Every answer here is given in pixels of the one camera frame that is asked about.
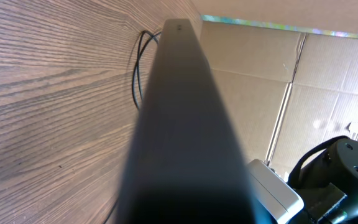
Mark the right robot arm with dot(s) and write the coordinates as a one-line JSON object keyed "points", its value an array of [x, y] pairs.
{"points": [[321, 188]]}

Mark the blue Samsung Galaxy smartphone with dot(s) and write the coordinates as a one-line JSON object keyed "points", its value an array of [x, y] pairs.
{"points": [[184, 164]]}

